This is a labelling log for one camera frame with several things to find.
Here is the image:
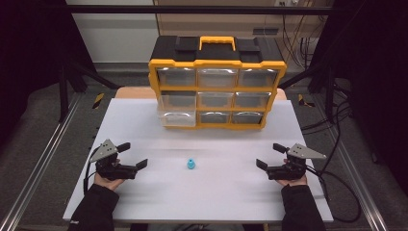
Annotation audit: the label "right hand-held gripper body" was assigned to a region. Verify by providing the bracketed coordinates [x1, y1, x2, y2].
[266, 142, 327, 181]

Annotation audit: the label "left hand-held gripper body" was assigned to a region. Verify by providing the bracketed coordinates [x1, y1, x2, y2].
[89, 139, 140, 181]

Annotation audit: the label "clear plastic drawer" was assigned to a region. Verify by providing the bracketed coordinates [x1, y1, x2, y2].
[156, 110, 197, 128]

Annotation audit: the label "yellow black drawer organizer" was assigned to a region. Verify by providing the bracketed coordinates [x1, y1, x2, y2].
[147, 35, 289, 131]

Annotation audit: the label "person's right hand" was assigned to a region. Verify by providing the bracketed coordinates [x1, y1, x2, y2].
[275, 158, 309, 188]

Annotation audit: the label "person's left hand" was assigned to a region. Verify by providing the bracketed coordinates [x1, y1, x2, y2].
[93, 158, 126, 193]

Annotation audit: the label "yellow black hazard tape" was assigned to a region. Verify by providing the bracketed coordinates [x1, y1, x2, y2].
[91, 92, 106, 111]
[297, 93, 317, 109]

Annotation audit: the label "wooden table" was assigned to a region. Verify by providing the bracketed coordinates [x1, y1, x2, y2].
[114, 86, 288, 101]

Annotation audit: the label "black metal stand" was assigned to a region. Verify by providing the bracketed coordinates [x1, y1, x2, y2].
[278, 60, 339, 124]
[58, 60, 121, 123]

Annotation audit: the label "black curtain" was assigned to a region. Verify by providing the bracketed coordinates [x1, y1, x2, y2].
[316, 0, 408, 189]
[0, 0, 95, 147]

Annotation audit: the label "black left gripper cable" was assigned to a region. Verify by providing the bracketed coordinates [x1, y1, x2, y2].
[83, 145, 102, 195]

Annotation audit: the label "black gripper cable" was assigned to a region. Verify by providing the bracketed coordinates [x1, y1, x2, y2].
[306, 165, 363, 223]
[83, 145, 102, 195]

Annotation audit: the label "black floor cables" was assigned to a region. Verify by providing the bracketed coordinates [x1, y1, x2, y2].
[300, 78, 355, 176]

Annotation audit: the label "aluminium frame rail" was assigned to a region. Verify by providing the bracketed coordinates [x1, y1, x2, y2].
[312, 94, 391, 231]
[0, 92, 83, 231]

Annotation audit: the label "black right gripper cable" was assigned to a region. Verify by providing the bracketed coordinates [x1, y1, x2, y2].
[306, 165, 363, 223]

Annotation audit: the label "hanging wall cables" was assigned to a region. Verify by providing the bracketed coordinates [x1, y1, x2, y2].
[280, 13, 323, 69]

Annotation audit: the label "wall socket strip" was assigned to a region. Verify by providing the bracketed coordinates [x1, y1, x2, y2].
[252, 27, 280, 37]

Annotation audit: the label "yellow organizer carry handle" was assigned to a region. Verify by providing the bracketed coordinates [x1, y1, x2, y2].
[198, 36, 237, 52]

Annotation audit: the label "black frame crossbar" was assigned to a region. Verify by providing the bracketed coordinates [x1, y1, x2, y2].
[41, 4, 354, 15]

